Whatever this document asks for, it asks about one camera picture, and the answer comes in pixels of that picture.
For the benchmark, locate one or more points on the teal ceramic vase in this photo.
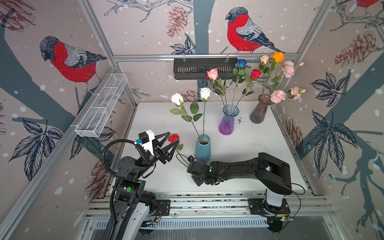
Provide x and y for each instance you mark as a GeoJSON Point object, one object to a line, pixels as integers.
{"type": "Point", "coordinates": [203, 149]}

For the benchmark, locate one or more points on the orange artificial rose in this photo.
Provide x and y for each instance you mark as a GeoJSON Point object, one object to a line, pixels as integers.
{"type": "Point", "coordinates": [277, 57]}

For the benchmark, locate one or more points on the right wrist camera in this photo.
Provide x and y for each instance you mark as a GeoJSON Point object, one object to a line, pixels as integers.
{"type": "Point", "coordinates": [191, 158]}

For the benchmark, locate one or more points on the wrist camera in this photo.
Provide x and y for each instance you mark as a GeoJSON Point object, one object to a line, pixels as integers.
{"type": "Point", "coordinates": [145, 140]}
{"type": "Point", "coordinates": [191, 158]}

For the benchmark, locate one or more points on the blue purple glass vase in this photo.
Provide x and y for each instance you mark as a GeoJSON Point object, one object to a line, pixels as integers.
{"type": "Point", "coordinates": [227, 125]}

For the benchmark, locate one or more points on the pink grey glass vase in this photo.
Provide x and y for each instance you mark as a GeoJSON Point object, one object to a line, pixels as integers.
{"type": "Point", "coordinates": [258, 114]}

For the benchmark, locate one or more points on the red artificial rose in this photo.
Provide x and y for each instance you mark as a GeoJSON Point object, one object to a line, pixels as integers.
{"type": "Point", "coordinates": [249, 80]}
{"type": "Point", "coordinates": [180, 157]}

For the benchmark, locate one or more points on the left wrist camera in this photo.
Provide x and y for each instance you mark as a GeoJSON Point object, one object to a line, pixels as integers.
{"type": "Point", "coordinates": [145, 140]}

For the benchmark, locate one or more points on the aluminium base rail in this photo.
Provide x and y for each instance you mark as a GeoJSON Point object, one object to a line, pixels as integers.
{"type": "Point", "coordinates": [226, 211]}

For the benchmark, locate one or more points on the white artificial rose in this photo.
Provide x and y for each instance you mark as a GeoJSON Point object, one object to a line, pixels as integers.
{"type": "Point", "coordinates": [192, 117]}
{"type": "Point", "coordinates": [205, 96]}

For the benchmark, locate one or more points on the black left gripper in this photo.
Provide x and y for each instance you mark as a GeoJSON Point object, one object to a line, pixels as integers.
{"type": "Point", "coordinates": [162, 155]}

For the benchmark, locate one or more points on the pink peony spray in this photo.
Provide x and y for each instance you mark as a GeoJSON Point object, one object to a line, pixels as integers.
{"type": "Point", "coordinates": [294, 93]}
{"type": "Point", "coordinates": [287, 72]}

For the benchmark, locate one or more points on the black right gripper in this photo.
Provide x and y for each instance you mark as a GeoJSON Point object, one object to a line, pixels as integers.
{"type": "Point", "coordinates": [197, 180]}

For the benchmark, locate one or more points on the black hanging wire basket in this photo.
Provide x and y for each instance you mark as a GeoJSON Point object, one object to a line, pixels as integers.
{"type": "Point", "coordinates": [196, 68]}

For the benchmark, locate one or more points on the white wire mesh shelf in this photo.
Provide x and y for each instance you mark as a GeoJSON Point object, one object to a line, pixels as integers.
{"type": "Point", "coordinates": [100, 110]}

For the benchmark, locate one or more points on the cream peach artificial rose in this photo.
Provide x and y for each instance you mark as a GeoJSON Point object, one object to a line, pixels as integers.
{"type": "Point", "coordinates": [264, 68]}

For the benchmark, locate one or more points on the blue artificial rose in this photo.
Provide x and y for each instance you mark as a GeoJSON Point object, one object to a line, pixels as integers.
{"type": "Point", "coordinates": [239, 74]}

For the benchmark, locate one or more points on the pink artificial rose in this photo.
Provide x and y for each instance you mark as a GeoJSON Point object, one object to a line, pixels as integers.
{"type": "Point", "coordinates": [217, 85]}

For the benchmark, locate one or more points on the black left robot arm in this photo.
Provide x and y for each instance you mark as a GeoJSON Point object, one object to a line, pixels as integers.
{"type": "Point", "coordinates": [130, 203]}

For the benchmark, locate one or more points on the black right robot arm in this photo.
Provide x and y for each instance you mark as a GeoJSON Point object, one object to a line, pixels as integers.
{"type": "Point", "coordinates": [274, 173]}

